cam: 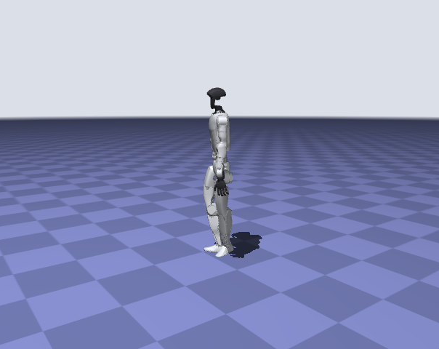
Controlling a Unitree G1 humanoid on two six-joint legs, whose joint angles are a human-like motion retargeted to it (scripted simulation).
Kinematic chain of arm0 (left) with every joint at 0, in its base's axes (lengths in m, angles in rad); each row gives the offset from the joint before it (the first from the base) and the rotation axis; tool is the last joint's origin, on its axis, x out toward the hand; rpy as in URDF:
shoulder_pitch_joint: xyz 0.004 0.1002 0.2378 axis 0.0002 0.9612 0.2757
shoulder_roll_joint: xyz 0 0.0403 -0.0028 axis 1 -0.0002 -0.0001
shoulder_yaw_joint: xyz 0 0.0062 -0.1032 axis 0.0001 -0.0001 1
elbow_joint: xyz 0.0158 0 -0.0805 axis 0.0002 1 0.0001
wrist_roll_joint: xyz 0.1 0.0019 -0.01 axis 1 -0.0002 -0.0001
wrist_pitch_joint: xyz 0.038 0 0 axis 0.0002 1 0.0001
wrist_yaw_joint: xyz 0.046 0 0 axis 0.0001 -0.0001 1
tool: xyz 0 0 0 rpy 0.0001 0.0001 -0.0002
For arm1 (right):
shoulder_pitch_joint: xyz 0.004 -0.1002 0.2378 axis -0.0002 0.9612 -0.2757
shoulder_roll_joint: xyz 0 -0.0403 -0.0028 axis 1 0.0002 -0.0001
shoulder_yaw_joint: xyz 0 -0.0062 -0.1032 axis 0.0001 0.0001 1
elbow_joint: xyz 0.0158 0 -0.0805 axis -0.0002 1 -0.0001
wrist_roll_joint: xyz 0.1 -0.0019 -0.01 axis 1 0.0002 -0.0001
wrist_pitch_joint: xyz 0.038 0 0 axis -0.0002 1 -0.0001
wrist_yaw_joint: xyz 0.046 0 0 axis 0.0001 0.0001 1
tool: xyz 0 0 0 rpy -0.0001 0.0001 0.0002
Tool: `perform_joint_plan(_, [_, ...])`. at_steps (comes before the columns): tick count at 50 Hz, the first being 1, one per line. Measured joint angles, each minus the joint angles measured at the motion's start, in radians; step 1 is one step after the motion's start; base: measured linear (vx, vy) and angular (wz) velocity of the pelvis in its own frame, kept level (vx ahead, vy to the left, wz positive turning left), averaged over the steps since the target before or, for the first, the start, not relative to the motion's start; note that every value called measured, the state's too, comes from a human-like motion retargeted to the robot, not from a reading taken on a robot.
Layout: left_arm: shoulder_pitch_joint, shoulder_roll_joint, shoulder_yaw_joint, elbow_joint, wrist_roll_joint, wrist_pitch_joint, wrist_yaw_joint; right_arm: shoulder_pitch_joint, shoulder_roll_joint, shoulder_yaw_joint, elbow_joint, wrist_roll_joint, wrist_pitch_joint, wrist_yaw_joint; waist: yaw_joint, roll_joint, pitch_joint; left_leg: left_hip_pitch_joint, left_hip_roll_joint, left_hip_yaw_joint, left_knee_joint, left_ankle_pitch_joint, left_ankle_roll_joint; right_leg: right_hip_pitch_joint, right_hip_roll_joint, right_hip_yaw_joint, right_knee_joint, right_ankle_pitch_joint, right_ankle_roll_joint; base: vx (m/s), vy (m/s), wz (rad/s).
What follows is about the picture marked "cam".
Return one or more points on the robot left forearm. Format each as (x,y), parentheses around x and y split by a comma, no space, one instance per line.
(220,159)

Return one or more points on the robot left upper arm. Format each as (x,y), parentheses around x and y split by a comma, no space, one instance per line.
(222,123)

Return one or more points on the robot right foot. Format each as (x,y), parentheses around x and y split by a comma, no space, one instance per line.
(214,248)

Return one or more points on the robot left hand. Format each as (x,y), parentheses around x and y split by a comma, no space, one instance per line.
(220,185)

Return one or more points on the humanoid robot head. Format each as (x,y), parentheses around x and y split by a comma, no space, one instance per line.
(215,94)

